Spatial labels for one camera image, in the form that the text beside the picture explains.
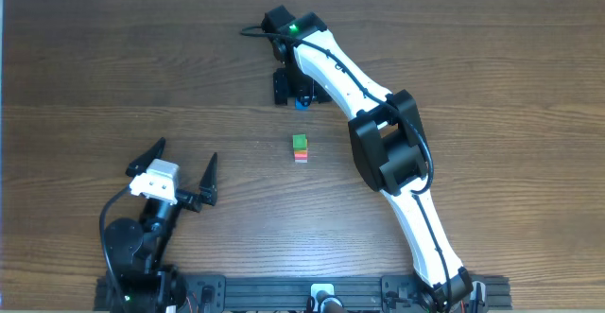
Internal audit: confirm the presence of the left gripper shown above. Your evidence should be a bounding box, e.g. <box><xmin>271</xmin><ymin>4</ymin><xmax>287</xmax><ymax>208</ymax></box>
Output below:
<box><xmin>125</xmin><ymin>136</ymin><xmax>219</xmax><ymax>215</ymax></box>

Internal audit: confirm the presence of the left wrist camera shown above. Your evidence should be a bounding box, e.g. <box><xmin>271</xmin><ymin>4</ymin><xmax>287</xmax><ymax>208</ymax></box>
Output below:
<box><xmin>129</xmin><ymin>158</ymin><xmax>182</xmax><ymax>206</ymax></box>

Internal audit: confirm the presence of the mounting rail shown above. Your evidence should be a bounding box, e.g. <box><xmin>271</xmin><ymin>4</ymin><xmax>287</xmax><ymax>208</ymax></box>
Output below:
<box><xmin>93</xmin><ymin>273</ymin><xmax>513</xmax><ymax>313</ymax></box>

